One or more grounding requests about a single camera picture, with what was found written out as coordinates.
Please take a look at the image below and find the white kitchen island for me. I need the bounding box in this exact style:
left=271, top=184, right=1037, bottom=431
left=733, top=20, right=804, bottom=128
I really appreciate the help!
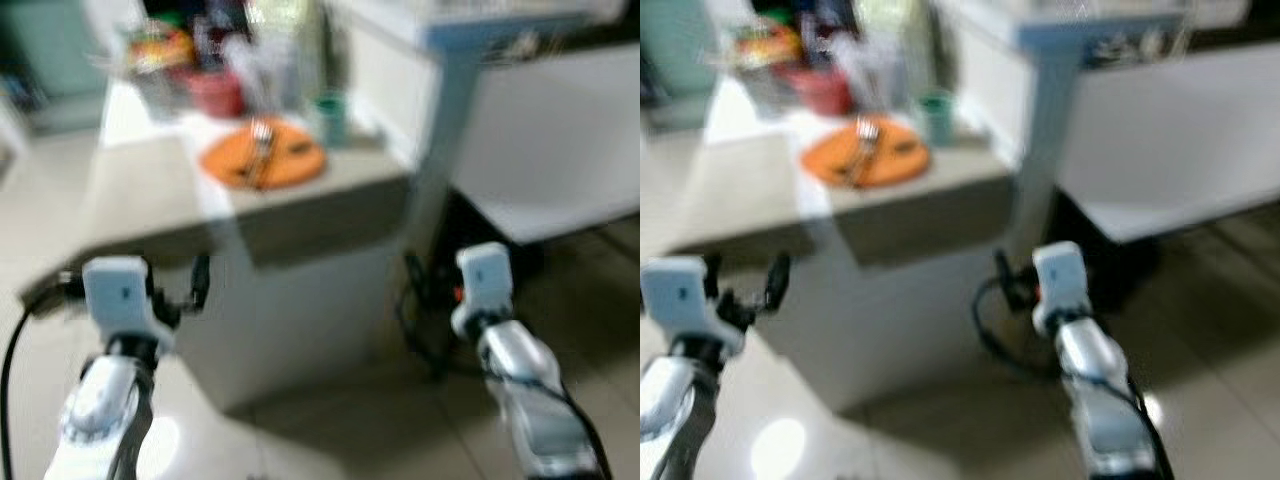
left=20, top=80, right=451, bottom=413
left=640, top=80, right=1061, bottom=413

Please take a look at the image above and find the orange plate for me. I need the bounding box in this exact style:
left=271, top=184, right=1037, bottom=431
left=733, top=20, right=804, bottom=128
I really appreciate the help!
left=200, top=116, right=329, bottom=191
left=800, top=114, right=931, bottom=189

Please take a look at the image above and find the silver metal fork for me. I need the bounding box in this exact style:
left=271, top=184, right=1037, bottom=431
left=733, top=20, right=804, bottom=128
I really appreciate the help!
left=248, top=118, right=277, bottom=187
left=852, top=117, right=883, bottom=186

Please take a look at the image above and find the green cup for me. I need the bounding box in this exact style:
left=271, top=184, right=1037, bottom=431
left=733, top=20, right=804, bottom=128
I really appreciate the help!
left=918, top=90, right=956, bottom=146
left=313, top=92, right=349, bottom=147

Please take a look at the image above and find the red instant noodle bowl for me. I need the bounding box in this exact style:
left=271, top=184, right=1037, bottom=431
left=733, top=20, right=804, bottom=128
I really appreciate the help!
left=187, top=68, right=246, bottom=119
left=790, top=65, right=853, bottom=116

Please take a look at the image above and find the white folding table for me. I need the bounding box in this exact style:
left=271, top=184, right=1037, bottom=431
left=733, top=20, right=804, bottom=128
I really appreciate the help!
left=450, top=45, right=641, bottom=246
left=1055, top=40, right=1280, bottom=246

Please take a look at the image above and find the white plastic bag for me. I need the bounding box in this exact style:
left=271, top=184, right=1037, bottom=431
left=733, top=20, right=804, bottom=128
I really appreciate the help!
left=225, top=35, right=301, bottom=113
left=835, top=32, right=913, bottom=109

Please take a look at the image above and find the yellow red snack bag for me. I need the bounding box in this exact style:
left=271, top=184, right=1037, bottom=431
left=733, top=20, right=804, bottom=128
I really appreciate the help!
left=128, top=25, right=196, bottom=76
left=735, top=22, right=803, bottom=71

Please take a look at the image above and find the dark red foil bag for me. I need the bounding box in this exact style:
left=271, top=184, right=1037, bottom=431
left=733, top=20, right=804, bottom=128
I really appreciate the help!
left=800, top=3, right=861, bottom=66
left=190, top=5, right=251, bottom=71

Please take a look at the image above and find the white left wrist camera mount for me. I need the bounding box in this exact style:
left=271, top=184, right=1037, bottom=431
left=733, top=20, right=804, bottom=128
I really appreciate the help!
left=640, top=256, right=746, bottom=353
left=82, top=256, right=179, bottom=353

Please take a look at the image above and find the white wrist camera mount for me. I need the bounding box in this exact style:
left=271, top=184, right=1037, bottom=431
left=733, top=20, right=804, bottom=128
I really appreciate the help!
left=1030, top=240, right=1091, bottom=336
left=450, top=242, right=517, bottom=341
left=640, top=256, right=746, bottom=353
left=82, top=256, right=179, bottom=353

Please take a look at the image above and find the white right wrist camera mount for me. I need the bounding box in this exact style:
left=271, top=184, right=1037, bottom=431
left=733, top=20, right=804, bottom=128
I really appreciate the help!
left=1030, top=240, right=1091, bottom=336
left=450, top=242, right=517, bottom=341

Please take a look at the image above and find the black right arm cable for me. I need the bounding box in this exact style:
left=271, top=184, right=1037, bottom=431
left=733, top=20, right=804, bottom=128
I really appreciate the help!
left=393, top=275, right=491, bottom=383
left=972, top=275, right=1066, bottom=381

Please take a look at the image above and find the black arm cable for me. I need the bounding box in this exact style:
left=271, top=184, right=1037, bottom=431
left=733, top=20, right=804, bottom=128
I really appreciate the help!
left=0, top=270, right=86, bottom=480
left=972, top=275, right=1066, bottom=381
left=393, top=275, right=491, bottom=383

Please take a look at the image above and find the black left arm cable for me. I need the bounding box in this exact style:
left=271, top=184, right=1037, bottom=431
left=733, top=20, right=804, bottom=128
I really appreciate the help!
left=0, top=270, right=86, bottom=480

